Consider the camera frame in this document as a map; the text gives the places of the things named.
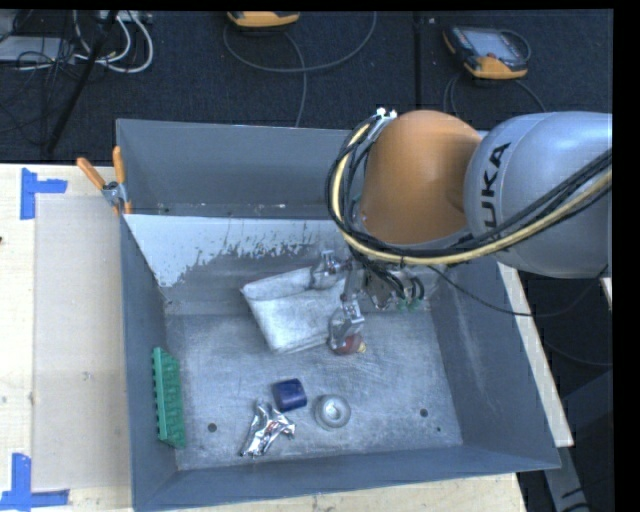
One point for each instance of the grey round lid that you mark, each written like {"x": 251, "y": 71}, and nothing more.
{"x": 332, "y": 412}

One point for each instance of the black cylinder on white bracket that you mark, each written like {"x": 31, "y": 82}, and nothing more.
{"x": 416, "y": 287}

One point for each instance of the crumpled silver foil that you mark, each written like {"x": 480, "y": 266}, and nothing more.
{"x": 265, "y": 430}

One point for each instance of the white cloth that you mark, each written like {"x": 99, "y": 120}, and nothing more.
{"x": 290, "y": 312}

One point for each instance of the small red-brown round thing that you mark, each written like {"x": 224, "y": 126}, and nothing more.
{"x": 350, "y": 345}

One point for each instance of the dark blue block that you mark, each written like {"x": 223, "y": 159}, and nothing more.
{"x": 289, "y": 395}

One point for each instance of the grey metal bin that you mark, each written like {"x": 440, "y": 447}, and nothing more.
{"x": 310, "y": 380}

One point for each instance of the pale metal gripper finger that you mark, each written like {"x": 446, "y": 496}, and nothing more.
{"x": 326, "y": 274}
{"x": 345, "y": 325}

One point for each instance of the dark green flat block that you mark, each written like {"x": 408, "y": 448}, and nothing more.
{"x": 170, "y": 400}

